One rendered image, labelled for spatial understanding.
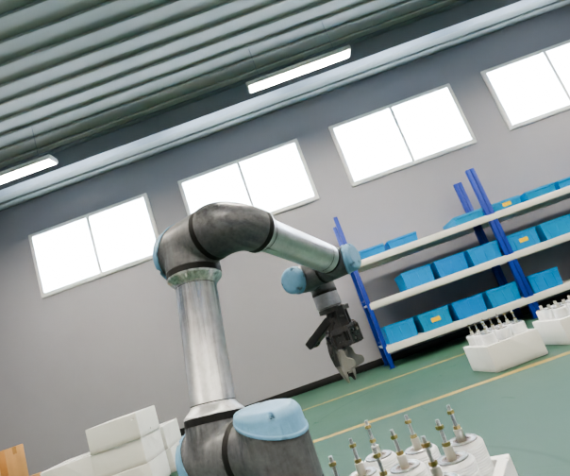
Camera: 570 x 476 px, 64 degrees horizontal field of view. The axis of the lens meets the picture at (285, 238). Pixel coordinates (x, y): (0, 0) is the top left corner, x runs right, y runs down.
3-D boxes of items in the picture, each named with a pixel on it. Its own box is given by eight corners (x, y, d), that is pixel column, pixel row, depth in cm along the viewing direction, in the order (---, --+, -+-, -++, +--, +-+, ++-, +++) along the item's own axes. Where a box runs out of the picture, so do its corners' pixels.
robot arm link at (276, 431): (298, 498, 67) (269, 405, 70) (234, 506, 74) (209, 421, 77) (337, 465, 77) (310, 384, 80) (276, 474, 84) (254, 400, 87)
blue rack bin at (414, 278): (399, 294, 601) (393, 279, 606) (427, 284, 602) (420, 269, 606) (407, 290, 553) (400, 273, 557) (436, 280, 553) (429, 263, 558)
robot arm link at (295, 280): (306, 257, 120) (326, 256, 129) (274, 272, 126) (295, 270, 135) (316, 285, 118) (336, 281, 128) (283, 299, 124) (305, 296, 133)
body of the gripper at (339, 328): (353, 346, 125) (338, 304, 128) (328, 354, 130) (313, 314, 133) (365, 340, 132) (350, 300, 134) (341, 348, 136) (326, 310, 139)
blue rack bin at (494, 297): (478, 311, 588) (471, 296, 592) (506, 300, 588) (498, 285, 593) (493, 308, 539) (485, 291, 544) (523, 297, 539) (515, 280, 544)
